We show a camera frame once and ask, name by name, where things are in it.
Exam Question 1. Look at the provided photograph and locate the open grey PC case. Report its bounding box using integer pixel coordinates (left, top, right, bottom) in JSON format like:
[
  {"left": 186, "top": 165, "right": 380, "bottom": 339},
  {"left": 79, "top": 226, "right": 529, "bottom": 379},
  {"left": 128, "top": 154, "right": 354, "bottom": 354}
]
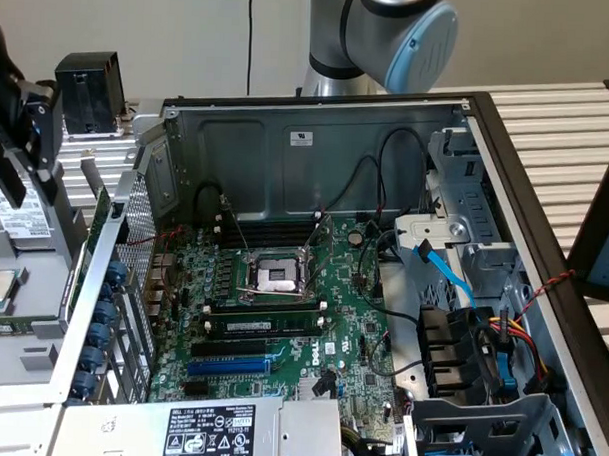
[{"left": 43, "top": 76, "right": 609, "bottom": 456}]

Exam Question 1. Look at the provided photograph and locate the silver chipset heat sink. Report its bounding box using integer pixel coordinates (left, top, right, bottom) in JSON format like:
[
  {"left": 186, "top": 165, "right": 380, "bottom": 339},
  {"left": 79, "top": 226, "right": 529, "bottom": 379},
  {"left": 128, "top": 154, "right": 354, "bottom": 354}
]
[{"left": 296, "top": 375, "right": 340, "bottom": 403}]

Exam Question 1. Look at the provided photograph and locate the green RAM stick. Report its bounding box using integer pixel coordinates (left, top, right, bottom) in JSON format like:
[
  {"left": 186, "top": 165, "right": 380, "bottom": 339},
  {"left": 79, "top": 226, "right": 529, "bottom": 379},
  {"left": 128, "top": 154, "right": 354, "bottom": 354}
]
[{"left": 0, "top": 315, "right": 62, "bottom": 332}]

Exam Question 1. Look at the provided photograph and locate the blue flat data wire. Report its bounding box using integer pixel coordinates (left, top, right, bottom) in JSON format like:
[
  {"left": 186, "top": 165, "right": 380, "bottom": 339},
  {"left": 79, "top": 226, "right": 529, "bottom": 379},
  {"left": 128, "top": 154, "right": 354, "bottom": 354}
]
[{"left": 411, "top": 239, "right": 480, "bottom": 310}]

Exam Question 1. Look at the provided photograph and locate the silver socket cover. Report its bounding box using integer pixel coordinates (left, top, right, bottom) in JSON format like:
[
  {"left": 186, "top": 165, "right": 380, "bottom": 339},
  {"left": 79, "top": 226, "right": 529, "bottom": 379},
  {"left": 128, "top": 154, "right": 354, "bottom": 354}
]
[{"left": 299, "top": 212, "right": 336, "bottom": 290}]

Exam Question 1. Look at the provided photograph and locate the grey metal drive cage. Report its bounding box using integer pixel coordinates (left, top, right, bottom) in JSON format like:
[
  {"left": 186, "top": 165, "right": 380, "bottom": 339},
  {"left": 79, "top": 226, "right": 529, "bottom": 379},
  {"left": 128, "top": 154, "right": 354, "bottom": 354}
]
[{"left": 404, "top": 389, "right": 605, "bottom": 456}]

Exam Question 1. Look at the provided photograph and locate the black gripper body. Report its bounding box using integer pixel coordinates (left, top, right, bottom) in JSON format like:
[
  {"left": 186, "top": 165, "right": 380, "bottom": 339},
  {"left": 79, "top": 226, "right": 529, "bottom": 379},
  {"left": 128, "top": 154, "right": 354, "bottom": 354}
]
[{"left": 0, "top": 7, "right": 42, "bottom": 166}]

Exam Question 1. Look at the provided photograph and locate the grey parts rack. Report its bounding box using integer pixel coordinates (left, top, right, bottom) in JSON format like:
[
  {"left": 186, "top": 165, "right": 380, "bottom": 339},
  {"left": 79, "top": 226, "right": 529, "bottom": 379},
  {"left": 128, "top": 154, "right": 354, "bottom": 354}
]
[{"left": 0, "top": 159, "right": 96, "bottom": 456}]

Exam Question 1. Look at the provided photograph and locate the red power wire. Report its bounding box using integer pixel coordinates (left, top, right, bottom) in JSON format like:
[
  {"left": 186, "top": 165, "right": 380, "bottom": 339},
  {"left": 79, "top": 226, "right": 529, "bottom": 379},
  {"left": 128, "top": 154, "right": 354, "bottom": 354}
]
[{"left": 504, "top": 328, "right": 550, "bottom": 373}]

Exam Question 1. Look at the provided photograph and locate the silver disk bay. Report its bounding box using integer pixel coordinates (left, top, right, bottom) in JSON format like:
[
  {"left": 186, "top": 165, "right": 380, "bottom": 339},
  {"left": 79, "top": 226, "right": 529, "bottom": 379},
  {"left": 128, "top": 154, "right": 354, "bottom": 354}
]
[{"left": 389, "top": 123, "right": 534, "bottom": 317}]

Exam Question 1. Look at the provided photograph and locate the black RAM slot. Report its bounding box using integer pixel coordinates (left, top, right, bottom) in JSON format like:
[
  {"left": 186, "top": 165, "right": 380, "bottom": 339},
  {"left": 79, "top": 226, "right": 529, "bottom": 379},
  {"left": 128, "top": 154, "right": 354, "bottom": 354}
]
[
  {"left": 217, "top": 213, "right": 320, "bottom": 230},
  {"left": 216, "top": 221, "right": 320, "bottom": 237},
  {"left": 216, "top": 235, "right": 319, "bottom": 251},
  {"left": 216, "top": 228, "right": 319, "bottom": 243}
]

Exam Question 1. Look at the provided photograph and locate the black CPU cooler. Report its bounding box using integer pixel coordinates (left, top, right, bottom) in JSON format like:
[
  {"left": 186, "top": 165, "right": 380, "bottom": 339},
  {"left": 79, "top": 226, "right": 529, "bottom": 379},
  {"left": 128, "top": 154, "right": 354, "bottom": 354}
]
[{"left": 51, "top": 48, "right": 131, "bottom": 143}]

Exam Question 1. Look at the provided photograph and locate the green motherboard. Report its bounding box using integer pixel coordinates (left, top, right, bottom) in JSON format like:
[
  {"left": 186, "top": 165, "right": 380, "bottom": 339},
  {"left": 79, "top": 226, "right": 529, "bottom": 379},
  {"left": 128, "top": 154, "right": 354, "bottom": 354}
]
[{"left": 146, "top": 210, "right": 421, "bottom": 443}]

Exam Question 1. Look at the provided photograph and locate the blue plastic clip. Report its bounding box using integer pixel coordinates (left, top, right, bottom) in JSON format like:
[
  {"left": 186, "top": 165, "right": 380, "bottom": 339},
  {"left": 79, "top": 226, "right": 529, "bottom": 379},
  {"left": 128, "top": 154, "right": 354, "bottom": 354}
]
[{"left": 493, "top": 350, "right": 520, "bottom": 395}]

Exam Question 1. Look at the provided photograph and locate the black plastic fan shroud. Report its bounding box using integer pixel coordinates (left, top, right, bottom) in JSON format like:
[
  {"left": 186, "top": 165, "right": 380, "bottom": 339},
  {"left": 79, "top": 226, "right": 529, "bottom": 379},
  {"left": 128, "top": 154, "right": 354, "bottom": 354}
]
[{"left": 413, "top": 304, "right": 498, "bottom": 401}]

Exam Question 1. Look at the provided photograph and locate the yellow power wire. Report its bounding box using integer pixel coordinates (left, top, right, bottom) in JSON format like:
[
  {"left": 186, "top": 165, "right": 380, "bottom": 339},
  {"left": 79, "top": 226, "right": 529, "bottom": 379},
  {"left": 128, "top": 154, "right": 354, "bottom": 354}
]
[{"left": 486, "top": 316, "right": 552, "bottom": 379}]

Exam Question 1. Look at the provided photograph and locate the black framed monitor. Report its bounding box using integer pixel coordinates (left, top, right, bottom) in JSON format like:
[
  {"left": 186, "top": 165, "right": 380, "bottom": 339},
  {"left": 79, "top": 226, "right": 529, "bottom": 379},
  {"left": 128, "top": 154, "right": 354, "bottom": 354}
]
[{"left": 564, "top": 131, "right": 609, "bottom": 300}]

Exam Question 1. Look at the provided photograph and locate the silver power supply unit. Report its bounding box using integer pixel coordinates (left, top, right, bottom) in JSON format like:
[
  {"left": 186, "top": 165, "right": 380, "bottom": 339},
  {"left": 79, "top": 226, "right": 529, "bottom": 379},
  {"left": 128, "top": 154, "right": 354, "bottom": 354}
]
[{"left": 50, "top": 388, "right": 348, "bottom": 456}]

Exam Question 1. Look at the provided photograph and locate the black looped wire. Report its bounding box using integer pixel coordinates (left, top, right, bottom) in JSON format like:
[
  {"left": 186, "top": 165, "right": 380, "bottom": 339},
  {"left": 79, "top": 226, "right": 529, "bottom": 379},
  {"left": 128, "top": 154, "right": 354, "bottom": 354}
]
[
  {"left": 342, "top": 153, "right": 383, "bottom": 217},
  {"left": 376, "top": 126, "right": 434, "bottom": 221}
]

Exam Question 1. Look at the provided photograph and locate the thin black hanging cable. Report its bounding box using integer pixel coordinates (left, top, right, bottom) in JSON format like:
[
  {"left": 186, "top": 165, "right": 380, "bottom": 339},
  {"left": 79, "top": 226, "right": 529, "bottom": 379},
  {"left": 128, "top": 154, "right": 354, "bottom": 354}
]
[{"left": 244, "top": 0, "right": 257, "bottom": 96}]

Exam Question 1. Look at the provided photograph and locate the blue slot retainer clip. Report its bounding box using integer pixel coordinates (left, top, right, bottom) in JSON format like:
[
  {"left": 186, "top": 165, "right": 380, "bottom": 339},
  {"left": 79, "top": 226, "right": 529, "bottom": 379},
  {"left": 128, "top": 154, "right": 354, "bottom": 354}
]
[
  {"left": 93, "top": 300, "right": 118, "bottom": 325},
  {"left": 87, "top": 323, "right": 112, "bottom": 347},
  {"left": 72, "top": 369, "right": 100, "bottom": 400},
  {"left": 106, "top": 260, "right": 129, "bottom": 288},
  {"left": 81, "top": 344, "right": 106, "bottom": 372}
]

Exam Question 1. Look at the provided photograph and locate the long black expansion slot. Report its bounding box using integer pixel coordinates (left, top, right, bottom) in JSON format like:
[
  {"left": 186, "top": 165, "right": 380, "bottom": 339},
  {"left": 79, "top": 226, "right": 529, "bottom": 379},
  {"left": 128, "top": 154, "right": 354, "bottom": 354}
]
[{"left": 189, "top": 336, "right": 270, "bottom": 361}]

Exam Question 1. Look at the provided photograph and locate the silver hard disk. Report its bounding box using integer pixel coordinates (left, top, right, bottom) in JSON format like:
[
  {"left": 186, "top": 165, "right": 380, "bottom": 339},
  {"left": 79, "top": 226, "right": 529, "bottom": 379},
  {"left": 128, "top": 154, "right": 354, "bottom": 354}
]
[{"left": 0, "top": 176, "right": 55, "bottom": 240}]

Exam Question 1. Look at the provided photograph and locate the CPU socket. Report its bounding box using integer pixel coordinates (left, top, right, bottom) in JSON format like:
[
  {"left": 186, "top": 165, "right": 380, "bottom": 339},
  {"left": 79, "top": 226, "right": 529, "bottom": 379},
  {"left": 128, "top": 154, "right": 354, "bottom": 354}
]
[{"left": 236, "top": 245, "right": 323, "bottom": 310}]

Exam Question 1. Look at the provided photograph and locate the short black expansion slot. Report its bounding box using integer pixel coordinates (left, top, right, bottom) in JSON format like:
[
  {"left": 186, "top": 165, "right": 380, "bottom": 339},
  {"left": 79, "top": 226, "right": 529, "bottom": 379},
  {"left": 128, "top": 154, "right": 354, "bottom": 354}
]
[{"left": 181, "top": 381, "right": 219, "bottom": 400}]

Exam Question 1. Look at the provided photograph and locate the thin metal locking lever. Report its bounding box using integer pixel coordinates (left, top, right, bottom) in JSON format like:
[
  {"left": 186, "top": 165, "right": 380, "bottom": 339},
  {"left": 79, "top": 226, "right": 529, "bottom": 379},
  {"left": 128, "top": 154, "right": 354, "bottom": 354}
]
[
  {"left": 217, "top": 192, "right": 255, "bottom": 252},
  {"left": 235, "top": 284, "right": 283, "bottom": 297}
]

